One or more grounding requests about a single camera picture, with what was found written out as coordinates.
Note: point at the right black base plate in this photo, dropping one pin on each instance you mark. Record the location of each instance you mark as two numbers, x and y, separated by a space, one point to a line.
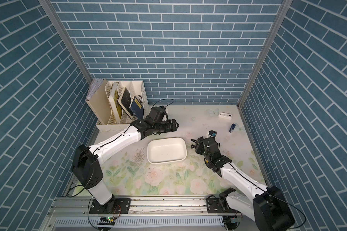
214 205

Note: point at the aluminium rail frame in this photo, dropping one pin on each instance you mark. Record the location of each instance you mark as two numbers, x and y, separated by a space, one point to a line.
145 212

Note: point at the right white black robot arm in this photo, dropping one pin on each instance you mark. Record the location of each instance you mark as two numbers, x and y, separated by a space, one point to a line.
266 206

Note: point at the white rectangular remote box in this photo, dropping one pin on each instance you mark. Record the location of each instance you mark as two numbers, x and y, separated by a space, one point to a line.
225 115

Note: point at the small blue bottle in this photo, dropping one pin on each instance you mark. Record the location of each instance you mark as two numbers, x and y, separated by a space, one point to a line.
232 128

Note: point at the floral table mat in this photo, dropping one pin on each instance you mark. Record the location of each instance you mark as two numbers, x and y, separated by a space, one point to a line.
129 172

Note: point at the green circuit board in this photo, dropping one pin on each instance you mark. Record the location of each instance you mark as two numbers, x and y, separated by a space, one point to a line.
106 221

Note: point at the white oval storage box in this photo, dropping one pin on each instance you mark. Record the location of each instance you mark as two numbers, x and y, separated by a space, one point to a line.
165 151

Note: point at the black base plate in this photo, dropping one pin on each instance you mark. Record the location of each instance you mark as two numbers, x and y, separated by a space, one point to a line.
113 206
214 205

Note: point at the dark blue booklet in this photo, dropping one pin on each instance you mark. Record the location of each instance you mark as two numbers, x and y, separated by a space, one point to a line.
137 108

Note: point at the papers in folder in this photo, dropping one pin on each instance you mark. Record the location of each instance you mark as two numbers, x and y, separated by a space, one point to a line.
93 88

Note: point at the white book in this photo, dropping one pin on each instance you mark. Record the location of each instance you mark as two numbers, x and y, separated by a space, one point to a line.
116 109

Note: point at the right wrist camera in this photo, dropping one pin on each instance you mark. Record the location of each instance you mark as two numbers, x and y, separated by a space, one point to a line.
212 134

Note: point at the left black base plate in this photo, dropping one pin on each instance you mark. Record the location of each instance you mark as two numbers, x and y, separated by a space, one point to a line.
113 206

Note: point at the cream file organizer rack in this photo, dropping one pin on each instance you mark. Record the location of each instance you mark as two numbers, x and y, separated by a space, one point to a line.
100 106

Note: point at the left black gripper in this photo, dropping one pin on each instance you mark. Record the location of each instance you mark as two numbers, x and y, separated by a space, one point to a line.
168 127

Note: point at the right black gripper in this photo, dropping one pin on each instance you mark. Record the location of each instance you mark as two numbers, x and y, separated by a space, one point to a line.
199 147

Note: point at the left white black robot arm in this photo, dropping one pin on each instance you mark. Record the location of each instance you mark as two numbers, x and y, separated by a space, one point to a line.
87 160

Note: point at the black cover book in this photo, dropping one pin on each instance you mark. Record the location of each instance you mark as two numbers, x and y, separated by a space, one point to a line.
125 100

